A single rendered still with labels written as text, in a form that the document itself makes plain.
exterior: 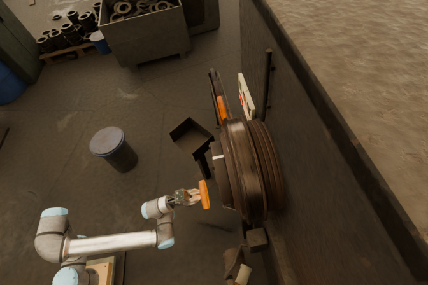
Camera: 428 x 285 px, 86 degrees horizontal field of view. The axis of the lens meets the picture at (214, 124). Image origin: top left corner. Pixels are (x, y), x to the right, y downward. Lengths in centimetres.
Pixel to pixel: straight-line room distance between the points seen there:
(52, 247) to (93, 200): 123
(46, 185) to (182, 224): 154
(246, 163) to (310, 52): 46
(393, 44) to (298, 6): 23
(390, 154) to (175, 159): 218
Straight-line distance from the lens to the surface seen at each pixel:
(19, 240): 293
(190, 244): 215
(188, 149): 175
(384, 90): 49
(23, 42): 449
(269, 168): 88
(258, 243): 129
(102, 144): 231
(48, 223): 148
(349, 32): 61
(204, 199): 127
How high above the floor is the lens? 207
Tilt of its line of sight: 53 degrees down
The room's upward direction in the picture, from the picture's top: 12 degrees counter-clockwise
